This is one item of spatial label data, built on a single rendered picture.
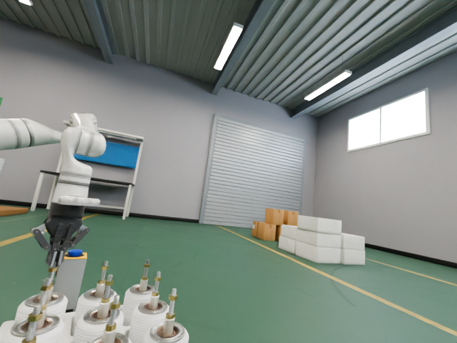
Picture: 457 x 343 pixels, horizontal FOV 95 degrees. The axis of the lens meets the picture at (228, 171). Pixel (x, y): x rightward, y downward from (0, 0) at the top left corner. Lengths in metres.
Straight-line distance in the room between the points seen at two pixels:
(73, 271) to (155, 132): 5.16
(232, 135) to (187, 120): 1.35
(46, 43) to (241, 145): 5.24
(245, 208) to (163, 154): 2.70
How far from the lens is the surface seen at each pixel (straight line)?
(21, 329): 0.65
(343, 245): 3.23
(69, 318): 0.83
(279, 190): 6.60
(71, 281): 0.90
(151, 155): 5.72
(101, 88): 6.35
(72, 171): 0.68
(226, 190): 5.84
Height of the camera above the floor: 0.54
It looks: 9 degrees up
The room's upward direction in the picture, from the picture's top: 7 degrees clockwise
